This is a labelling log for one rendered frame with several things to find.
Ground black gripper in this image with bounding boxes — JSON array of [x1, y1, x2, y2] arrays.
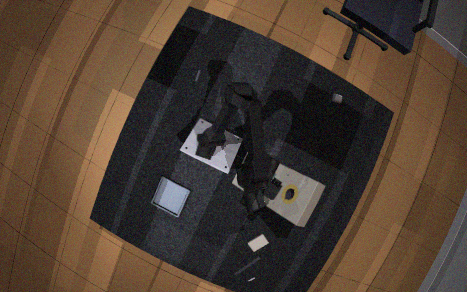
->
[[240, 157, 280, 207]]

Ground white cylinder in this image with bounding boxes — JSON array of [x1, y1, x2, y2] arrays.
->
[[332, 94, 342, 104]]

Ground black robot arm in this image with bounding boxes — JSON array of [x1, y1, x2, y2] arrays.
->
[[195, 82, 282, 213]]

